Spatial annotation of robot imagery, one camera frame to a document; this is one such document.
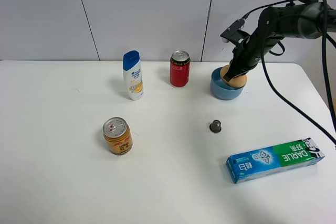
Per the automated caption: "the yellow potato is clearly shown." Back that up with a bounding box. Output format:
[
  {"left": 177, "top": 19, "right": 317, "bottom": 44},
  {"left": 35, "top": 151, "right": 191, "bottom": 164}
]
[{"left": 220, "top": 65, "right": 248, "bottom": 89}]

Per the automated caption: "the gold energy drink can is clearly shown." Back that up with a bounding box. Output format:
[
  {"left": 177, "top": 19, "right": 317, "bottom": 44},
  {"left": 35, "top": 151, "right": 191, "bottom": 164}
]
[{"left": 102, "top": 117, "right": 133, "bottom": 155}]

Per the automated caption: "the blue plastic bowl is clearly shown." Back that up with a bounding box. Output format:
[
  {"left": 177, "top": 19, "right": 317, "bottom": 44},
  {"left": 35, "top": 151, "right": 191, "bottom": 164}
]
[{"left": 210, "top": 68, "right": 244, "bottom": 100}]

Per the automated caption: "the black cable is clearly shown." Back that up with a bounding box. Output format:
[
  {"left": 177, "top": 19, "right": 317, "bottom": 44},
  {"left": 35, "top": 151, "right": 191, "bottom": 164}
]
[{"left": 243, "top": 0, "right": 336, "bottom": 148}]

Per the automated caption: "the small grey coffee capsule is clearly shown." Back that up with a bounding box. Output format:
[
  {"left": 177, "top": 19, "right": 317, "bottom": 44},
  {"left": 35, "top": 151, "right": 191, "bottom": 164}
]
[{"left": 209, "top": 120, "right": 222, "bottom": 133}]

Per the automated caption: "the white blue shampoo bottle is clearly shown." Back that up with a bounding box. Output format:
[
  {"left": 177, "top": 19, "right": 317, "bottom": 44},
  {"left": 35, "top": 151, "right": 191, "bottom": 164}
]
[{"left": 123, "top": 50, "right": 143, "bottom": 101}]

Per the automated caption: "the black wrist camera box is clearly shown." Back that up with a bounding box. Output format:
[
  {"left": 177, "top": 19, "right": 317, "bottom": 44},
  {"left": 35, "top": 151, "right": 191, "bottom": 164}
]
[{"left": 220, "top": 18, "right": 250, "bottom": 47}]

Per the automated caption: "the blue green toothpaste box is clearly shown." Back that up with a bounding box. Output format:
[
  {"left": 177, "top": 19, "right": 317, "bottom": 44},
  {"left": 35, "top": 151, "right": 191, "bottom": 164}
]
[{"left": 226, "top": 137, "right": 325, "bottom": 184}]

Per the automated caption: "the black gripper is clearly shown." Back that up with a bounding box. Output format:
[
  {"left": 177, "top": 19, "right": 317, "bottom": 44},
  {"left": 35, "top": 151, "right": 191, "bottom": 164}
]
[{"left": 223, "top": 31, "right": 284, "bottom": 82}]

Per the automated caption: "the red soda can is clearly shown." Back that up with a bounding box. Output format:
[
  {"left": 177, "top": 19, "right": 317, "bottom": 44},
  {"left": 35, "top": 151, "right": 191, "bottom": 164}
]
[{"left": 170, "top": 50, "right": 191, "bottom": 87}]

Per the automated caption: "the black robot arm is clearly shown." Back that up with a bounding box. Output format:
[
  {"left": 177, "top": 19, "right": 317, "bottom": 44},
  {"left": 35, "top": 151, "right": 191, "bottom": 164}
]
[{"left": 220, "top": 2, "right": 335, "bottom": 82}]

